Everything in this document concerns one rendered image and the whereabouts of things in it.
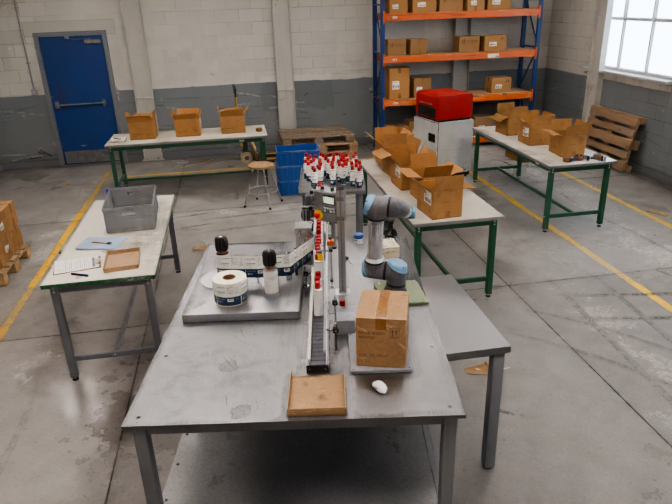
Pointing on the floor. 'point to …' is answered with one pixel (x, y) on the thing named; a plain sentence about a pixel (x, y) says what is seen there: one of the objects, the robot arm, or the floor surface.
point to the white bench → (151, 243)
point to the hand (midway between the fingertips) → (387, 246)
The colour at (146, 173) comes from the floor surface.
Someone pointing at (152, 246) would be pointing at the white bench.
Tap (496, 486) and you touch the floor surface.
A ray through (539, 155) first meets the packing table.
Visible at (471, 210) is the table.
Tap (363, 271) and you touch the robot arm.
